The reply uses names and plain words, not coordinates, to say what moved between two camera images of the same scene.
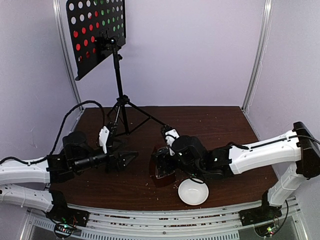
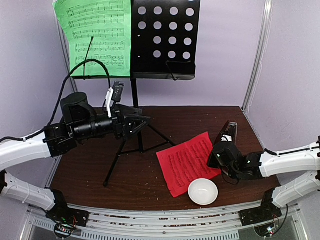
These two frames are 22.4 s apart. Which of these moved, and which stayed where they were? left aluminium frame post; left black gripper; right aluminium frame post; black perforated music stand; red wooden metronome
Moved: left black gripper; black perforated music stand; red wooden metronome
Stayed: left aluminium frame post; right aluminium frame post
